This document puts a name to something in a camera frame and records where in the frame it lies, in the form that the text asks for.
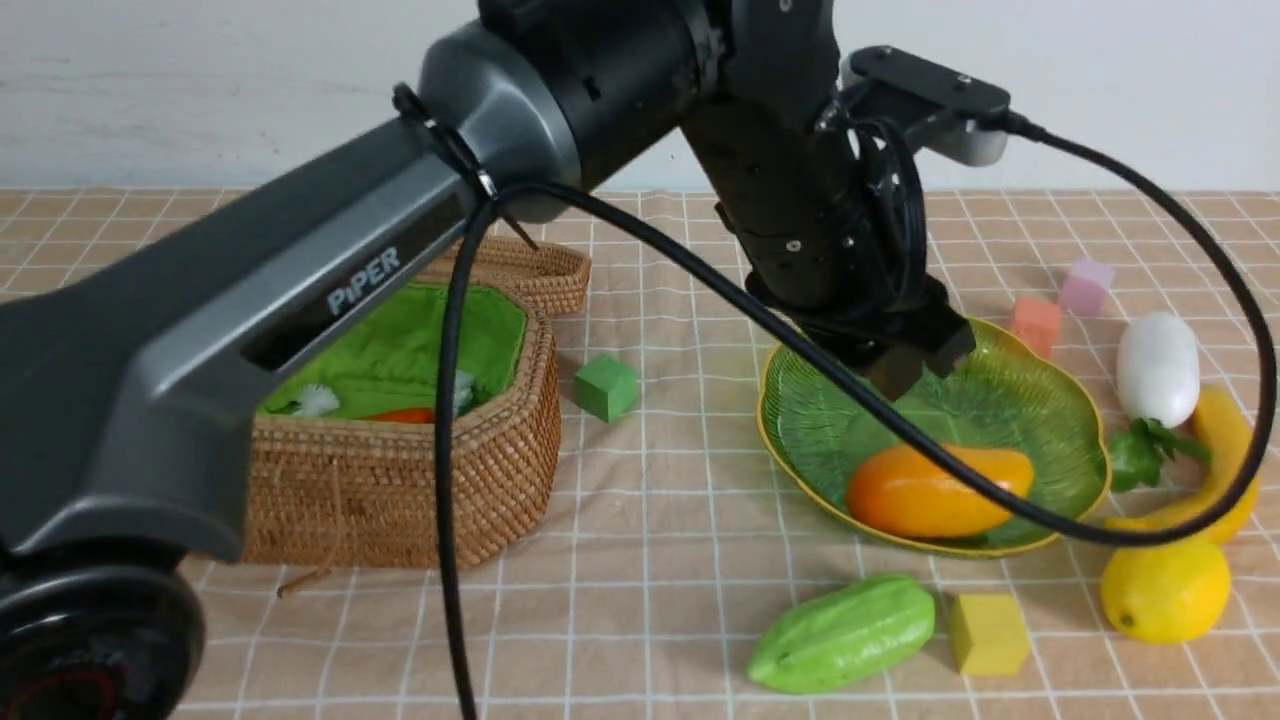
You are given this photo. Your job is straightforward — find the yellow banana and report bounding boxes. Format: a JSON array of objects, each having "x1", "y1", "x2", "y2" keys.
[{"x1": 1103, "y1": 386, "x2": 1253, "y2": 532}]

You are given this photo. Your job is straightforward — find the orange yellow mango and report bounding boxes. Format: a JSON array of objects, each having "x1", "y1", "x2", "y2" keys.
[{"x1": 845, "y1": 445, "x2": 1012, "y2": 541}]

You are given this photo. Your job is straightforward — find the orange foam cube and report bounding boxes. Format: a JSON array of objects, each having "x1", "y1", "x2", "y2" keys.
[{"x1": 1010, "y1": 295, "x2": 1062, "y2": 360}]

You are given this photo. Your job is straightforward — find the woven wicker basket green lining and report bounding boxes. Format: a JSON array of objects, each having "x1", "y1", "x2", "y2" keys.
[{"x1": 242, "y1": 275, "x2": 561, "y2": 569}]

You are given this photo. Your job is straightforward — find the orange carrot with green leaves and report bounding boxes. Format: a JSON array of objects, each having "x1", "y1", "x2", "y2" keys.
[{"x1": 361, "y1": 407, "x2": 435, "y2": 425}]

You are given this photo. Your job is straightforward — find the white radish with green leaves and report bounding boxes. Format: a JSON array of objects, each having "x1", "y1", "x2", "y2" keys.
[{"x1": 1108, "y1": 313, "x2": 1210, "y2": 493}]

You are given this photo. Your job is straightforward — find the green foam cube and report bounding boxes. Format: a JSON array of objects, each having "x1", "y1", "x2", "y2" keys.
[{"x1": 573, "y1": 355, "x2": 640, "y2": 423}]

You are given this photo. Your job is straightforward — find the wrist camera with grey mount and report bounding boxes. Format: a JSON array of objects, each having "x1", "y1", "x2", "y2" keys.
[{"x1": 840, "y1": 45, "x2": 1011, "y2": 168}]

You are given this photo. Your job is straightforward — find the woven wicker basket lid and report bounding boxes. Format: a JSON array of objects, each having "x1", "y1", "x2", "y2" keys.
[{"x1": 468, "y1": 234, "x2": 593, "y2": 316}]

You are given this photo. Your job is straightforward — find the green chayote gourd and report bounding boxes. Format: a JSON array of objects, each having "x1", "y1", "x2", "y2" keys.
[{"x1": 746, "y1": 574, "x2": 936, "y2": 694}]

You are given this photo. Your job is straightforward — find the yellow lemon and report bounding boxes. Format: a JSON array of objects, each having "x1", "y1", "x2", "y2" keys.
[{"x1": 1100, "y1": 538, "x2": 1233, "y2": 644}]

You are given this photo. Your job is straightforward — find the yellow foam cube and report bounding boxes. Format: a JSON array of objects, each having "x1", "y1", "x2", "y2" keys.
[{"x1": 948, "y1": 593, "x2": 1030, "y2": 676}]

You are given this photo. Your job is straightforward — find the pink foam cube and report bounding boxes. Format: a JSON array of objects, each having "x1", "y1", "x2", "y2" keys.
[{"x1": 1057, "y1": 258, "x2": 1116, "y2": 316}]

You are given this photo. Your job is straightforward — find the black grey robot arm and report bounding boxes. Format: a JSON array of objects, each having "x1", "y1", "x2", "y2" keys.
[{"x1": 3, "y1": 1, "x2": 1009, "y2": 719}]

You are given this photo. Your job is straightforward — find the green glass leaf plate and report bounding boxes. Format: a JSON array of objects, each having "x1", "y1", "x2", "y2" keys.
[{"x1": 756, "y1": 319, "x2": 1111, "y2": 559}]

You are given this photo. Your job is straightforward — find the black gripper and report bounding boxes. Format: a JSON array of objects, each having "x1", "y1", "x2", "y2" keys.
[{"x1": 745, "y1": 272, "x2": 977, "y2": 401}]

